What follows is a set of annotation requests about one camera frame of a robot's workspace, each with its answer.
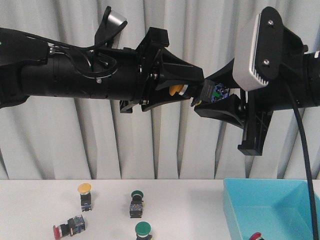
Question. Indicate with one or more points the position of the red push button lying down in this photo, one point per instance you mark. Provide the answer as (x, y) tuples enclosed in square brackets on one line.
[(74, 225)]

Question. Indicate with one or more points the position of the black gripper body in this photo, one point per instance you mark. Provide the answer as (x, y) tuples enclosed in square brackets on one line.
[(291, 86), (136, 77)]

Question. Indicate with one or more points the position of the upright yellow push button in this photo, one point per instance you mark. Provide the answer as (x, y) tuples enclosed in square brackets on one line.
[(84, 190)]

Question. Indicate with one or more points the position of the yellow mushroom push button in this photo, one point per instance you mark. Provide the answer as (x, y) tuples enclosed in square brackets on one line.
[(200, 91)]

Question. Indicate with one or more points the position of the green push button lying down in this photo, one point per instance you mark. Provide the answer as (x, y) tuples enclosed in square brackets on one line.
[(137, 204)]

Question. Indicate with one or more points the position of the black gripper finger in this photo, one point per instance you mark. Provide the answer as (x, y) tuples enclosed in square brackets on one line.
[(227, 110), (162, 99), (224, 76), (171, 70)]

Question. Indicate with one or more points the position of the upright green push button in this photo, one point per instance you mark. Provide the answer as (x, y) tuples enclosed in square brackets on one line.
[(142, 230)]

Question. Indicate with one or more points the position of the light blue plastic box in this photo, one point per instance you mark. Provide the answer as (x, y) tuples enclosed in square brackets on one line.
[(277, 208)]

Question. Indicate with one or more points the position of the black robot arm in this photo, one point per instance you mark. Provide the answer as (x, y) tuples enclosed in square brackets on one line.
[(310, 80), (31, 67)]

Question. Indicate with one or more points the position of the red mushroom push button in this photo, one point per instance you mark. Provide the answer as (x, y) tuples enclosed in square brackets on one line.
[(256, 236)]

